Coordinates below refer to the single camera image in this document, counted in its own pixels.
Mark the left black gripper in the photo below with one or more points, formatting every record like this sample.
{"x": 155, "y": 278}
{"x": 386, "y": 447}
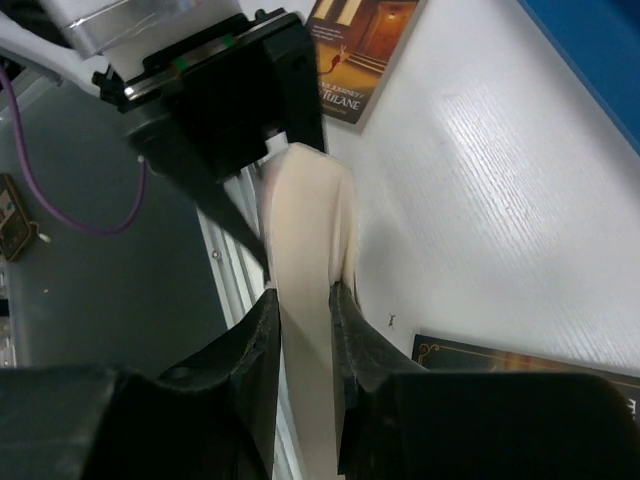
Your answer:
{"x": 204, "y": 107}

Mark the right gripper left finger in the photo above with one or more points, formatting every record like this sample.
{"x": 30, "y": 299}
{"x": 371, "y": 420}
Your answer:
{"x": 211, "y": 416}

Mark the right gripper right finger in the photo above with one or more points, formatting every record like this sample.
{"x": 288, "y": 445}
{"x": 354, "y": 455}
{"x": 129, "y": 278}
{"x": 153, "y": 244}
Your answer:
{"x": 395, "y": 419}

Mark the Three Days to See book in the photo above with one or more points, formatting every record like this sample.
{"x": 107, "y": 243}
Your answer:
{"x": 438, "y": 354}

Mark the Little Women book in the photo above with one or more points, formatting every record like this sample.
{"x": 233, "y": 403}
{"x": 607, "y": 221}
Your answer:
{"x": 309, "y": 214}

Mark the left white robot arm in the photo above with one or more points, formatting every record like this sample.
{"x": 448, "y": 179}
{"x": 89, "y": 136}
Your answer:
{"x": 73, "y": 40}

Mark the Edward Tulane book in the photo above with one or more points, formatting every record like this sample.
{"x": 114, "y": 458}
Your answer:
{"x": 356, "y": 41}

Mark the blue yellow wooden bookshelf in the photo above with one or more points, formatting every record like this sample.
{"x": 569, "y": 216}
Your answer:
{"x": 599, "y": 41}

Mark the aluminium mounting rail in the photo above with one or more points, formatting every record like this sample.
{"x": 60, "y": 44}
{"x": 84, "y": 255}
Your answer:
{"x": 239, "y": 283}

